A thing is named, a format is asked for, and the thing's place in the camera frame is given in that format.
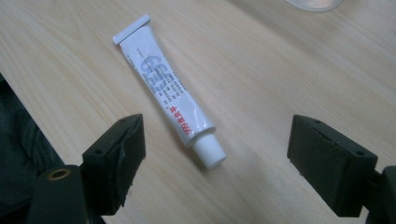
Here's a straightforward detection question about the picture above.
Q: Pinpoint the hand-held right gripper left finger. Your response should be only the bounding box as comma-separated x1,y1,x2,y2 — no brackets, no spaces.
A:
81,113,147,217

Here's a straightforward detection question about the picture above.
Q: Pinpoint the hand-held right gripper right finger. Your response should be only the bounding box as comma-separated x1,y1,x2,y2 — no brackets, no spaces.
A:
287,114,379,218

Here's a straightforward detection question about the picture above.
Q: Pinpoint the white ointment tube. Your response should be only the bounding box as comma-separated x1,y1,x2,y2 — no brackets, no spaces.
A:
112,13,228,171

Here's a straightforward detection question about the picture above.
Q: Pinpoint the dark cloth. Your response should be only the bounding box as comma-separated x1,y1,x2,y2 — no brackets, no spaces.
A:
0,73,66,216

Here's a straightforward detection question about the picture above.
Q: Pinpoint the clear round container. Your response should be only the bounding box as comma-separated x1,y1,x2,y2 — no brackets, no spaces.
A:
285,0,345,12

